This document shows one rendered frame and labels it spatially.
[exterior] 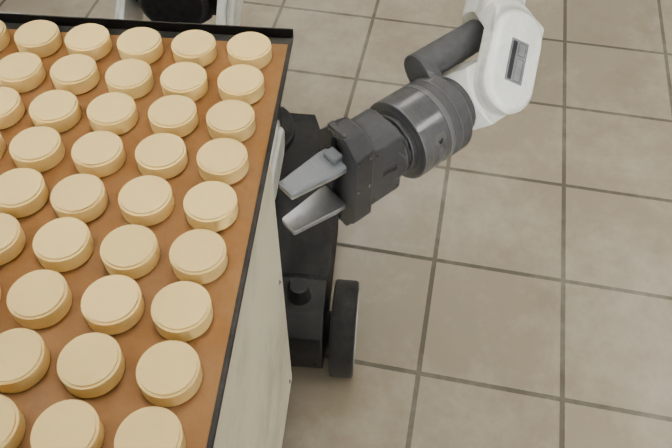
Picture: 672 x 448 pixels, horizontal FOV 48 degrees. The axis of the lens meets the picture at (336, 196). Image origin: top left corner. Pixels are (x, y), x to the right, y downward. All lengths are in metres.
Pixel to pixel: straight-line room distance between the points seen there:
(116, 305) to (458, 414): 1.07
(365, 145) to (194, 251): 0.18
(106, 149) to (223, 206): 0.14
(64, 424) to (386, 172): 0.36
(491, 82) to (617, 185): 1.31
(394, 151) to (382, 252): 1.09
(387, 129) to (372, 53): 1.60
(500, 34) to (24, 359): 0.53
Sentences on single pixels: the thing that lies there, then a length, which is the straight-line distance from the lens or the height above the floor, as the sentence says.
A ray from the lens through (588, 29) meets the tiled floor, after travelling 2.53.
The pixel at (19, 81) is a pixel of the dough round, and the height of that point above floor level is 0.92.
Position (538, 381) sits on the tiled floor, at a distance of 1.68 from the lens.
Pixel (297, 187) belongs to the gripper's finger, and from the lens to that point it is 0.68.
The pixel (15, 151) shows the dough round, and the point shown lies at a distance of 0.80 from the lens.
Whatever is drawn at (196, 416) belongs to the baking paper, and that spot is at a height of 0.90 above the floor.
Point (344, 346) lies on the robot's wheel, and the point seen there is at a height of 0.16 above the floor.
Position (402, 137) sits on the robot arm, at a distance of 0.72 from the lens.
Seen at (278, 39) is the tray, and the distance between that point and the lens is 0.90.
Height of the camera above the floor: 1.46
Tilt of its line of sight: 50 degrees down
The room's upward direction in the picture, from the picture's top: straight up
